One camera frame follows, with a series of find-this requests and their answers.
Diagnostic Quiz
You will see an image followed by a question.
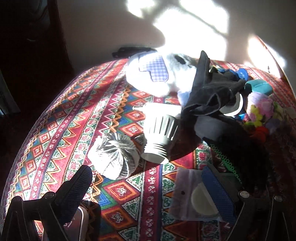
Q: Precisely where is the clear bag with round pad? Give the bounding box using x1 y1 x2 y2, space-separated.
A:
169 166 224 221

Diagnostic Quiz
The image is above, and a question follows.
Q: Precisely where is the black cloth garment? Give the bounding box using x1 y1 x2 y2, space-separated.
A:
180 50 247 119

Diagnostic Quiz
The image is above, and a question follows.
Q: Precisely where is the white cylindrical tube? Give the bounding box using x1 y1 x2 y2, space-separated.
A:
219 92 243 117

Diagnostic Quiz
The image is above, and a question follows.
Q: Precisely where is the artificial flower bunch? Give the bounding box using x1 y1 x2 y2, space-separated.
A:
242 92 288 143

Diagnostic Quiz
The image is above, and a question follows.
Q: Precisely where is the white LED light bulb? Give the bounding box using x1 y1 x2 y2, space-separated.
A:
141 102 182 165

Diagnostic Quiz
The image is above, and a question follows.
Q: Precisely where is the teal glasses case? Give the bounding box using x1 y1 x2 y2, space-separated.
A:
245 79 273 96

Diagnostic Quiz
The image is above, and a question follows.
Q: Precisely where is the blue plastic toy figure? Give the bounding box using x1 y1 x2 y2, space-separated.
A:
218 68 249 81

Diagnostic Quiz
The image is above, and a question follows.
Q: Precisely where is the white plush bear gingham patch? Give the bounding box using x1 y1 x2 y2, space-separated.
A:
125 51 198 106

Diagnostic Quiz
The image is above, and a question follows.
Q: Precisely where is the black object behind table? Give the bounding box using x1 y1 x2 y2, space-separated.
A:
112 47 157 59

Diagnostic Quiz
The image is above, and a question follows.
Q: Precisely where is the smartphone pink case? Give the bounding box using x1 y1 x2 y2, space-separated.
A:
64 200 101 240

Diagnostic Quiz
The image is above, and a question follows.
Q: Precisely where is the patterned red tablecloth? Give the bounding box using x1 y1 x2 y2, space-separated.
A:
0 58 296 241

